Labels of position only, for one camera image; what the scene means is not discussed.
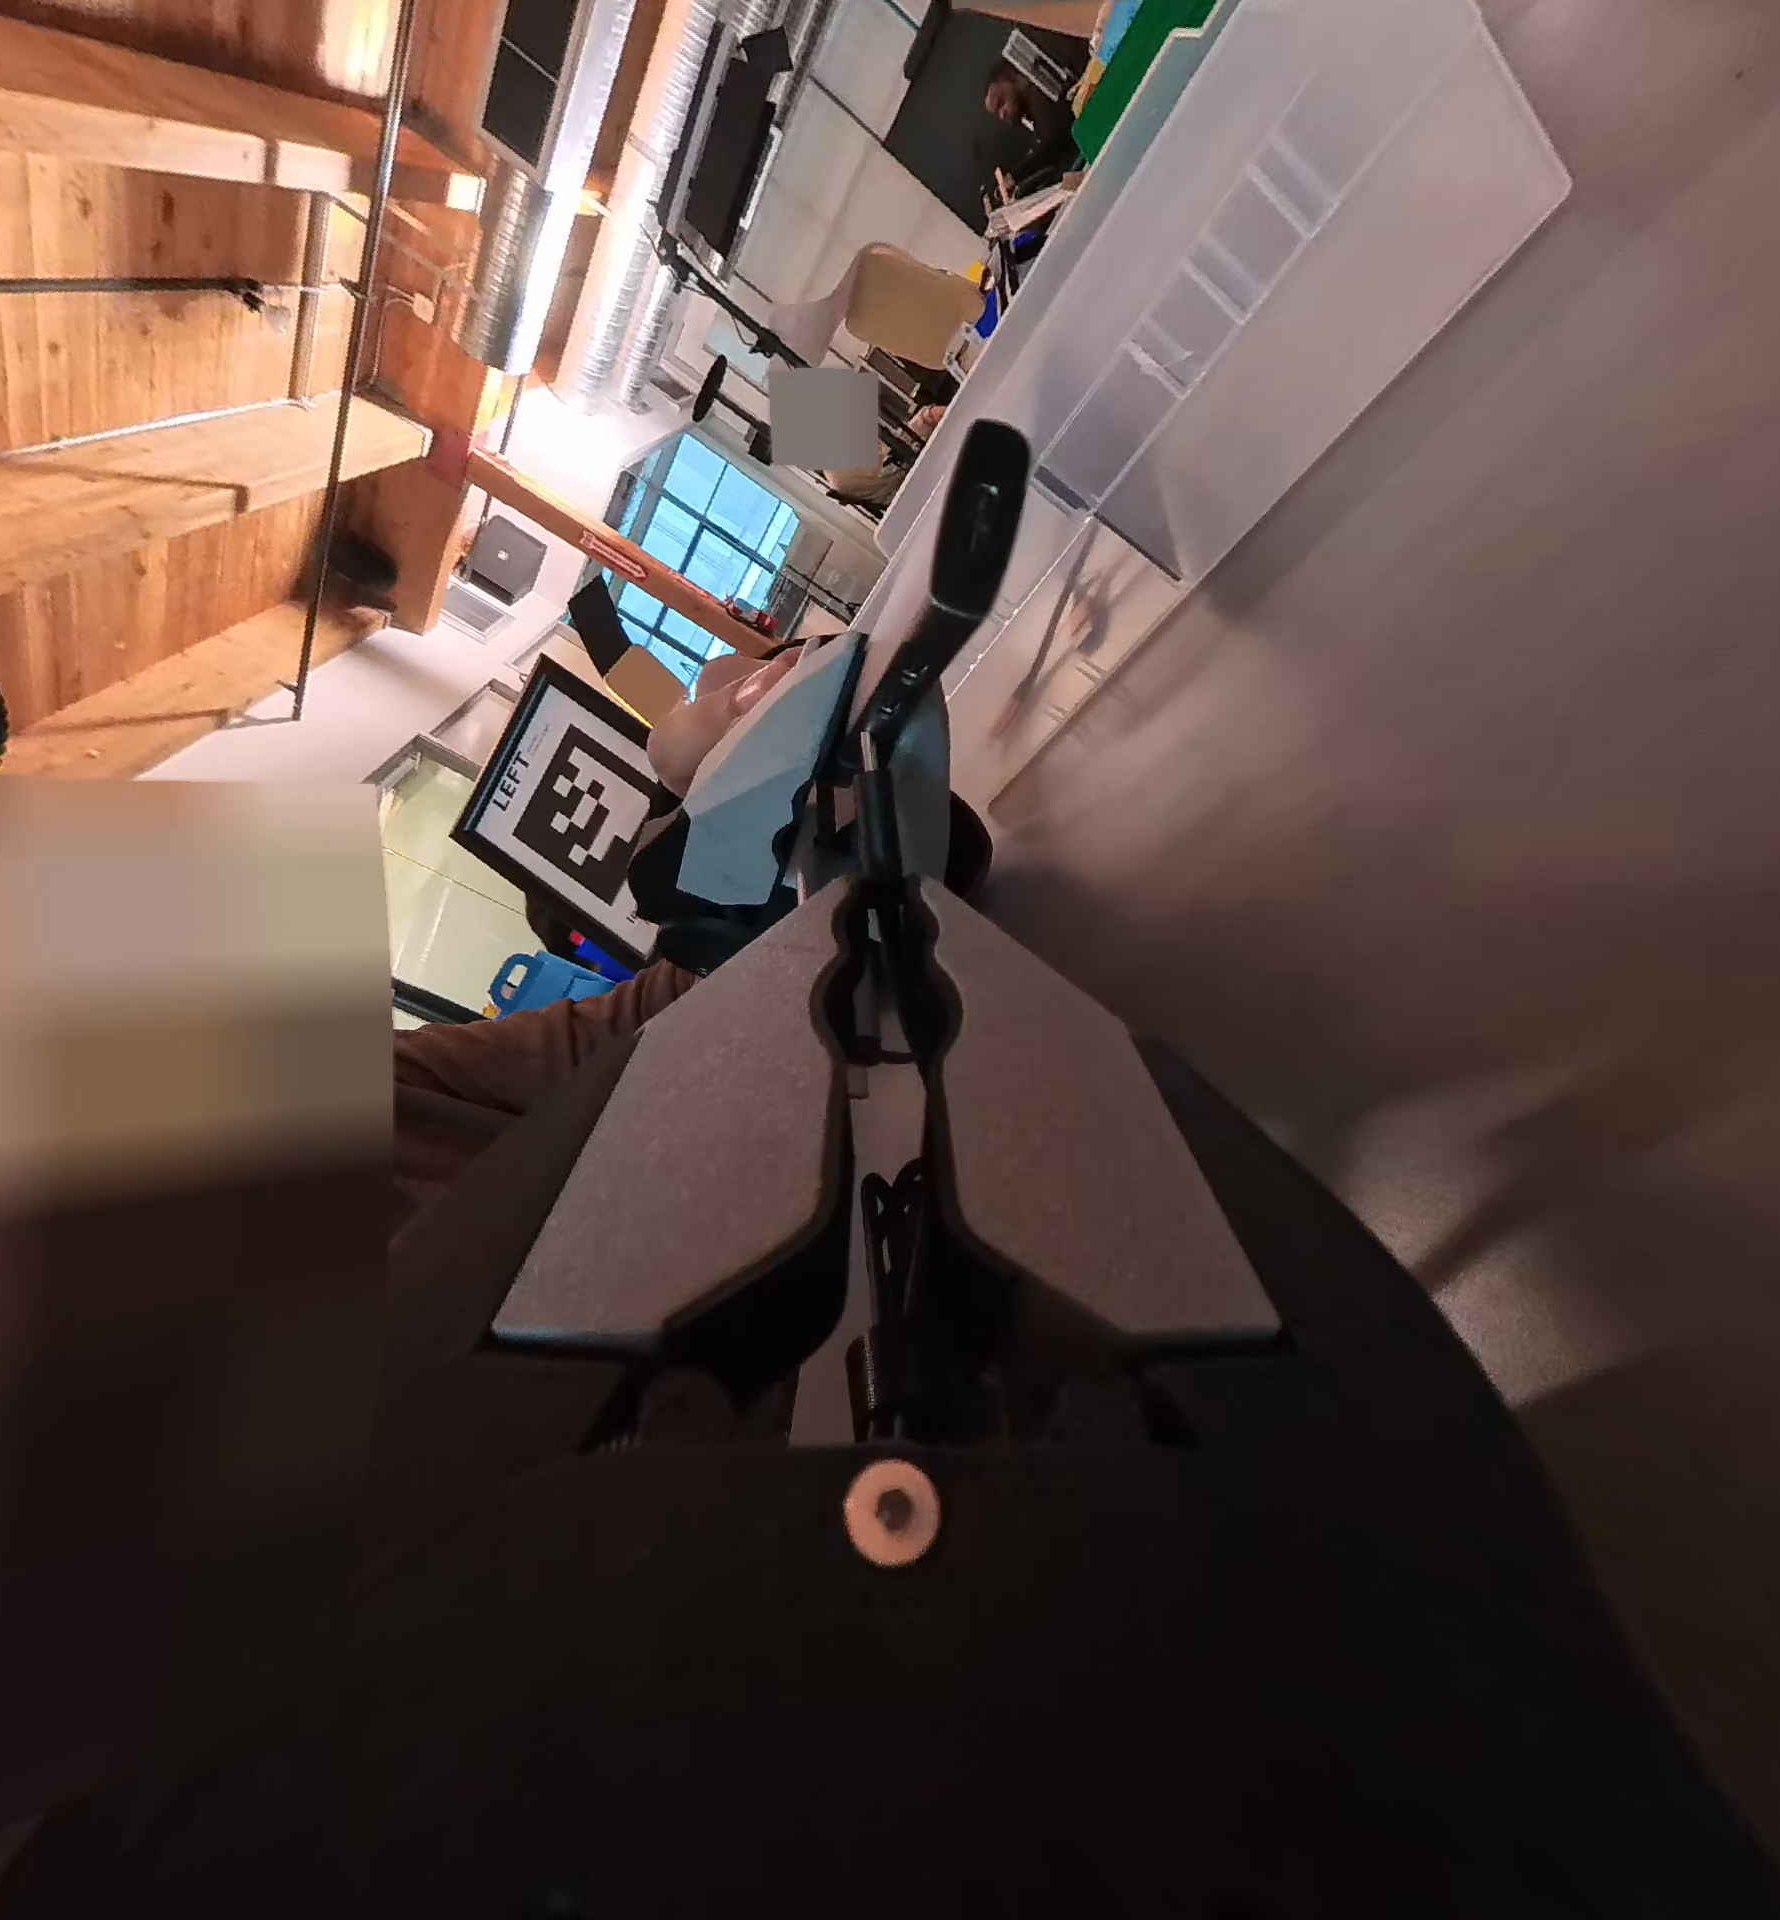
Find black ceiling panel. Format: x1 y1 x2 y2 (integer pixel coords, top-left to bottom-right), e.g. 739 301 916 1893
475 0 587 169

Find large glass window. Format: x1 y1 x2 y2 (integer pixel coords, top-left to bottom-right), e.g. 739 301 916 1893
612 431 806 659

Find blue plastic object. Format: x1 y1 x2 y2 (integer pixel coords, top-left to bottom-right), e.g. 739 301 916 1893
487 947 625 1025

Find clear plastic storage bin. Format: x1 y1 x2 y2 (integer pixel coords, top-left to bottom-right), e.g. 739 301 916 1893
872 0 1578 760

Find black speaker box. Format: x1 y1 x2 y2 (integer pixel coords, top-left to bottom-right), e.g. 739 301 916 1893
464 513 547 605

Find black screen on stand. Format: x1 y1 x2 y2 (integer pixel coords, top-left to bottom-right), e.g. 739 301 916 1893
653 21 800 287

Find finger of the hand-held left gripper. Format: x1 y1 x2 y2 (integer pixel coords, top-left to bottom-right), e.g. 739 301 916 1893
889 681 956 888
671 629 872 911

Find silver ventilation duct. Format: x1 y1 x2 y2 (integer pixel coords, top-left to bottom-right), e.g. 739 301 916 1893
577 0 733 414
458 0 644 377

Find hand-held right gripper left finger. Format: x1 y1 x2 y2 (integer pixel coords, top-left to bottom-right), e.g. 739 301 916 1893
491 882 855 1369

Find person's left forearm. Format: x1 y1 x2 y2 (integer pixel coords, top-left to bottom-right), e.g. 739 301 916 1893
392 960 703 1128

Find grey usb-c plug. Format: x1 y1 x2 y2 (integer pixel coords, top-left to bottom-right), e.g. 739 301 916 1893
847 725 913 888

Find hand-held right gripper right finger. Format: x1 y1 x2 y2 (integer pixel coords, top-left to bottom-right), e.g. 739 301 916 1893
916 875 1285 1355

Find person's left hand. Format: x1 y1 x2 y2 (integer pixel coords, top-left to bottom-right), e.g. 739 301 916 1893
645 643 794 808

